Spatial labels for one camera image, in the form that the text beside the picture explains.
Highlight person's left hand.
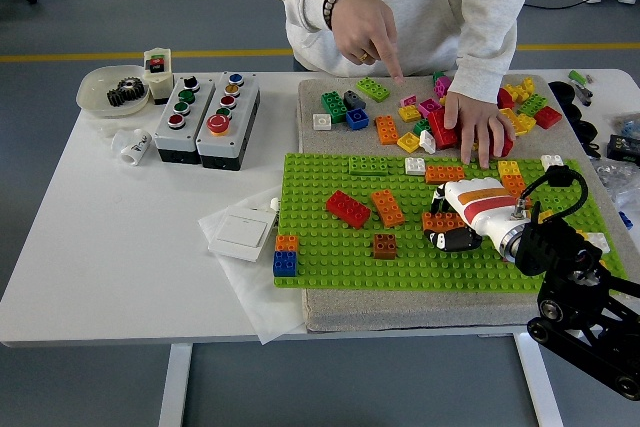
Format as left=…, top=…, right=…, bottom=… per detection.
left=442, top=90, right=517, bottom=169

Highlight person's right hand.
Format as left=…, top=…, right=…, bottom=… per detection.
left=330, top=0, right=407, bottom=86

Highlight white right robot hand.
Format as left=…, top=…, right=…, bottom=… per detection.
left=423, top=177, right=525, bottom=252

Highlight red two-by-three brick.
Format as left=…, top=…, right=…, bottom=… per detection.
left=427, top=106, right=464, bottom=151

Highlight red two-by-two brick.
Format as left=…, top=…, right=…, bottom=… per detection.
left=533, top=105, right=564, bottom=130
left=492, top=134, right=516, bottom=158

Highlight yellow two-by-four brick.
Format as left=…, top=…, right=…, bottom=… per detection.
left=502, top=107, right=529, bottom=137

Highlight orange two-by-four brick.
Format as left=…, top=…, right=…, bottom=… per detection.
left=422, top=211, right=469, bottom=233
left=424, top=164, right=466, bottom=185

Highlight magenta two-by-two brick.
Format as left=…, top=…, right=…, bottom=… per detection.
left=417, top=98, right=444, bottom=119

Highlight white slope brick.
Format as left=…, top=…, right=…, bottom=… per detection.
left=417, top=129, right=440, bottom=155

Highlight dark grey slope brick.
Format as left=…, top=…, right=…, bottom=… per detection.
left=342, top=89, right=367, bottom=112

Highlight black angular brick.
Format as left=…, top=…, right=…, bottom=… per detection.
left=544, top=165, right=575, bottom=188

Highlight brown two-by-two brick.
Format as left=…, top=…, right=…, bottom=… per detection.
left=372, top=233, right=398, bottom=261

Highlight flat lime two-by-four brick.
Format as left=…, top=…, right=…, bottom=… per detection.
left=348, top=155, right=391, bottom=177

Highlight red two-by-four brick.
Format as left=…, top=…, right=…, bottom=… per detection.
left=325, top=190, right=372, bottom=230

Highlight green studded baseplate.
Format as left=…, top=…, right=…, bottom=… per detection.
left=273, top=151, right=634, bottom=294

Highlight small silver tool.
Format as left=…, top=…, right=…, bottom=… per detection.
left=573, top=81, right=595, bottom=107

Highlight grey-brown mat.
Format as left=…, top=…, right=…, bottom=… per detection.
left=297, top=73, right=640, bottom=334

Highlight black box green print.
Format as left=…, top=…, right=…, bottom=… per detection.
left=606, top=133, right=640, bottom=165

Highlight plastic bag blue parts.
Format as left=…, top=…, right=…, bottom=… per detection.
left=612, top=113, right=640, bottom=138

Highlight emergency stop control box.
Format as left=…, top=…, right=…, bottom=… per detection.
left=194, top=71, right=262, bottom=172

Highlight white table leg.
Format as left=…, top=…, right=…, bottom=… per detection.
left=158, top=344, right=194, bottom=427
left=513, top=330, right=565, bottom=427

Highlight four-button control box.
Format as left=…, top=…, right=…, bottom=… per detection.
left=153, top=74, right=217, bottom=166

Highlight white paper sheet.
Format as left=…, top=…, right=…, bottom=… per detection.
left=198, top=186, right=309, bottom=346

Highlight white pipe tee fitting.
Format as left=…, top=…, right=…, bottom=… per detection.
left=110, top=128, right=153, bottom=168

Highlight white plastic bowl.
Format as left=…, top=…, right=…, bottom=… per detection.
left=75, top=64, right=151, bottom=119

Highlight small white switch box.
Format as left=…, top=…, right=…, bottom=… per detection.
left=142, top=47, right=175, bottom=106

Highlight white wall switch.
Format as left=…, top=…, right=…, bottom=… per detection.
left=207, top=205, right=279, bottom=263

